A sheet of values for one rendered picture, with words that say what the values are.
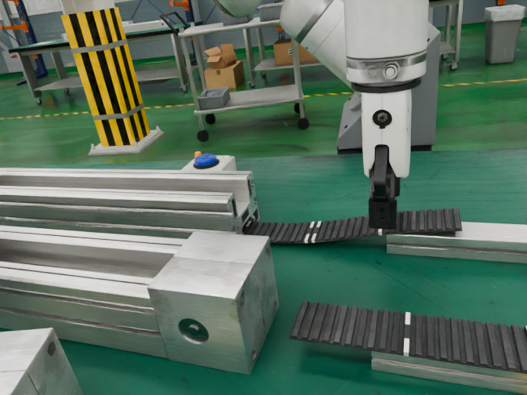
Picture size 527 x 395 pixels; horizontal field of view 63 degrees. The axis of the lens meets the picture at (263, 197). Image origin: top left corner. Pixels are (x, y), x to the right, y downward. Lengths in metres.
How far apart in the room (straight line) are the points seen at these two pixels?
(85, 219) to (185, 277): 0.33
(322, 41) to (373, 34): 0.48
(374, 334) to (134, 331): 0.24
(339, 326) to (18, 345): 0.28
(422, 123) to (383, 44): 0.47
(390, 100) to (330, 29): 0.48
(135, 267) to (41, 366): 0.17
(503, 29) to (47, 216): 5.11
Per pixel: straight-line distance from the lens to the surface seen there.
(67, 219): 0.74
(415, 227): 0.56
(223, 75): 5.54
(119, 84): 3.72
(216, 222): 0.58
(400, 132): 0.47
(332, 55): 0.94
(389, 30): 0.46
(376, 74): 0.47
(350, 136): 0.91
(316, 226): 0.61
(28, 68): 6.96
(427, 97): 0.90
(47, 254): 0.61
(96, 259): 0.56
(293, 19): 0.94
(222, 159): 0.78
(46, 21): 10.21
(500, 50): 5.51
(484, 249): 0.58
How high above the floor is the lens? 1.11
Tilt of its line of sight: 26 degrees down
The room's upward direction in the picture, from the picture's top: 8 degrees counter-clockwise
